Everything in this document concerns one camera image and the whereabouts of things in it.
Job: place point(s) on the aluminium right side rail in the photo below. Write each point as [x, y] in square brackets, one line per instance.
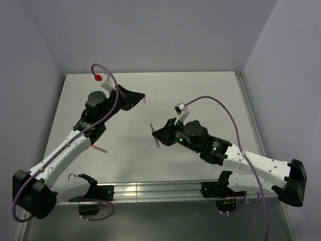
[250, 114]

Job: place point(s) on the pink pen on table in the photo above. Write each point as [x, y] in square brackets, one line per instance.
[99, 148]

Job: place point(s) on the aluminium front rail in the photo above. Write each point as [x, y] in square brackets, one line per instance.
[136, 192]

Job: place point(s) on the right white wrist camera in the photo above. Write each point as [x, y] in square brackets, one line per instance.
[182, 112]

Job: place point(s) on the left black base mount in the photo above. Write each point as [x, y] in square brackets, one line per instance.
[99, 193]

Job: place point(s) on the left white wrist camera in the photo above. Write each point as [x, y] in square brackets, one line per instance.
[106, 81]

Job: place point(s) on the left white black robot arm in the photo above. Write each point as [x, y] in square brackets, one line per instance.
[35, 190]

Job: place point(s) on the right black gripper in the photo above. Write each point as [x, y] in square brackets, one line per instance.
[164, 134]

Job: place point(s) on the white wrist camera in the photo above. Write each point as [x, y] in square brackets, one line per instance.
[106, 81]
[182, 112]

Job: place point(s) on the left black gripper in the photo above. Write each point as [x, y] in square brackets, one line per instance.
[130, 98]

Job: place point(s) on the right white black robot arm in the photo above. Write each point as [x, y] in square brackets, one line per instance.
[243, 170]

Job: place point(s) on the aluminium rail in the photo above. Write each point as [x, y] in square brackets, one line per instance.
[136, 192]
[250, 114]

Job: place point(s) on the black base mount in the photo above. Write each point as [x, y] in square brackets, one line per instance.
[99, 193]
[226, 200]

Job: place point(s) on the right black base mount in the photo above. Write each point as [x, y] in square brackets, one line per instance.
[226, 200]

